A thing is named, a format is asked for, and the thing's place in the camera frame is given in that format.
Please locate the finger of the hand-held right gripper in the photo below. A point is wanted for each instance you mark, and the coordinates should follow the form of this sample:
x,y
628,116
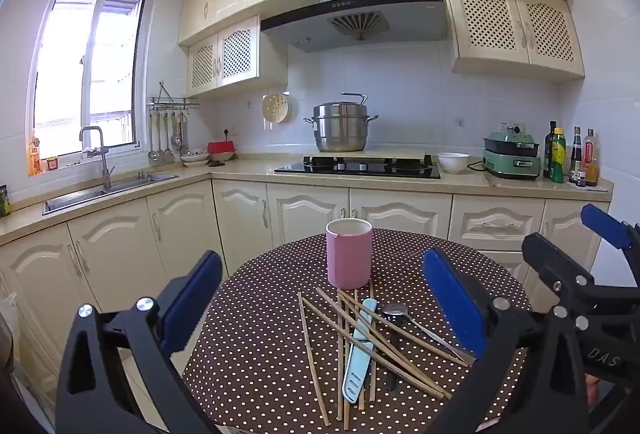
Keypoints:
x,y
550,259
605,225

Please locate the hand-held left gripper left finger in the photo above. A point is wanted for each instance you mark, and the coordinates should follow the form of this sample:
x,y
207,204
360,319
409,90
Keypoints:
x,y
192,299

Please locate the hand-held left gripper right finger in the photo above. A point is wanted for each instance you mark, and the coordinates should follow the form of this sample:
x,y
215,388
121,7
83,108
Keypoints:
x,y
452,304

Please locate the light blue sheathed knife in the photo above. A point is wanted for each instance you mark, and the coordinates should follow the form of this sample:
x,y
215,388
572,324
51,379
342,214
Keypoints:
x,y
356,364

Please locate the pink ceramic cup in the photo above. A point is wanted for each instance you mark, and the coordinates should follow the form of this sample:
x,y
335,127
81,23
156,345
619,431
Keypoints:
x,y
347,259

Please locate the bunch of wooden chopsticks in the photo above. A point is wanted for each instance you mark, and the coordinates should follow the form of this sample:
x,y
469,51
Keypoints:
x,y
341,344

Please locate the small dark bottle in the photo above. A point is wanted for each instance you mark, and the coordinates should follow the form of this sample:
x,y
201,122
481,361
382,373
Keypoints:
x,y
580,180

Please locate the clear bottle red label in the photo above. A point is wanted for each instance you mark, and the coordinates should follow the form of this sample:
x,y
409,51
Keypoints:
x,y
591,159

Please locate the dark soy sauce bottle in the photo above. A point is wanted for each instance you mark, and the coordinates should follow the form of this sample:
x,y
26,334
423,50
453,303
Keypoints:
x,y
576,154

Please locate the green bottle yellow cap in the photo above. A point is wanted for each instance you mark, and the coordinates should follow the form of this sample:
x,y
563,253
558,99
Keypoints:
x,y
558,159

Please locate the round polka-dot table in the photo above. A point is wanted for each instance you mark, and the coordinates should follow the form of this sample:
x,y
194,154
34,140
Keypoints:
x,y
260,364

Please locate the cream base kitchen cabinets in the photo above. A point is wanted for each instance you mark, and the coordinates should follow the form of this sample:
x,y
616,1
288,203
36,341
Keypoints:
x,y
115,239

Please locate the dark oil bottle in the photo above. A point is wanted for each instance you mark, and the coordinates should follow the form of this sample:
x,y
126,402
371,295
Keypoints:
x,y
549,144

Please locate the green electric cooker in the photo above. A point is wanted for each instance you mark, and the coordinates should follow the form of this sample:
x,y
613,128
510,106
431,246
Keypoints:
x,y
510,162

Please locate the white ceramic bowl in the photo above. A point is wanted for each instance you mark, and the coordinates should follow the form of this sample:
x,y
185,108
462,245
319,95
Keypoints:
x,y
453,163

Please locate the stainless steel sink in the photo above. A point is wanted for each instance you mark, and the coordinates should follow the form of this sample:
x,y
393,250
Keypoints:
x,y
100,196

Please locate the stacked white bowls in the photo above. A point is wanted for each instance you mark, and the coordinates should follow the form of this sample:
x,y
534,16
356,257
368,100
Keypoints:
x,y
195,159

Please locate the hanging metal spatula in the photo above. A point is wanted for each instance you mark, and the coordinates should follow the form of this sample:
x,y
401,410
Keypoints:
x,y
168,155

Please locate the hanging metal ladle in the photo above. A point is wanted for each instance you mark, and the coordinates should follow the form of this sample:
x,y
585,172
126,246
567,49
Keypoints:
x,y
153,156

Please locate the hanging metal serving spoon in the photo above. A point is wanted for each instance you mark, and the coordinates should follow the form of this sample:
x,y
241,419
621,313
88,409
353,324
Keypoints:
x,y
184,147

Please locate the red container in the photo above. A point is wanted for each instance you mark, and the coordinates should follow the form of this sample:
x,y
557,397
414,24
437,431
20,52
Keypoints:
x,y
220,148

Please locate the hanging metal skimmer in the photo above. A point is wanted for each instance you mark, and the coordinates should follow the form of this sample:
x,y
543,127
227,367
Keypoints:
x,y
176,142

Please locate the metal kitchen faucet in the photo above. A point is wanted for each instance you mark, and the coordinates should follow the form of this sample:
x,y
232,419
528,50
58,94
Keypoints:
x,y
105,164

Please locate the black glass gas cooktop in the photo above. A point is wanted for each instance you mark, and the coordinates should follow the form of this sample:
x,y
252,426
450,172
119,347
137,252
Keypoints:
x,y
350,169

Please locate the small red jar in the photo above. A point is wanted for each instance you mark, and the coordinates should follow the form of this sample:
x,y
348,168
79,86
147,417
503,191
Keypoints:
x,y
52,164

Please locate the round cream perforated plate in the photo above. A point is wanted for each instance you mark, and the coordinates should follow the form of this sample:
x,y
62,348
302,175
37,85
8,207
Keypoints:
x,y
275,108

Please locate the stainless steel steamer pot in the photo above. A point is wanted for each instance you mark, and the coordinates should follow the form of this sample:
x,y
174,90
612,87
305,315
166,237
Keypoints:
x,y
340,129

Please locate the small dark green jar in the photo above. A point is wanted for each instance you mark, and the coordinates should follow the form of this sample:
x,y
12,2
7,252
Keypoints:
x,y
5,204

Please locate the orange bottle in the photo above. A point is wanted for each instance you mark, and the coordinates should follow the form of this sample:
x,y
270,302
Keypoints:
x,y
34,159

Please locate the wide cream lattice cabinet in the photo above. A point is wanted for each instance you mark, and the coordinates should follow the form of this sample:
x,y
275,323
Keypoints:
x,y
490,24

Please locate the small cream lattice cabinet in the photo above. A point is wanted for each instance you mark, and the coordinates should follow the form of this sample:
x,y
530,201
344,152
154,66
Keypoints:
x,y
235,52

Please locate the sliding glass window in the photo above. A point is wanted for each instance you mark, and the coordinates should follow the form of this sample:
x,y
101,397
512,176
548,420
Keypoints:
x,y
75,64

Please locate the grey range hood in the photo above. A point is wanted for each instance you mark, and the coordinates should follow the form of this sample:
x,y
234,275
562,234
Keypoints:
x,y
310,32

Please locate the white double wall socket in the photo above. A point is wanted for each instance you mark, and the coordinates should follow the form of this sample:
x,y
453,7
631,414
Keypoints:
x,y
504,125

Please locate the metal wall utensil rack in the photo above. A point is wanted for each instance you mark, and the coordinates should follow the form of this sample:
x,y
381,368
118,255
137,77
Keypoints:
x,y
172,103

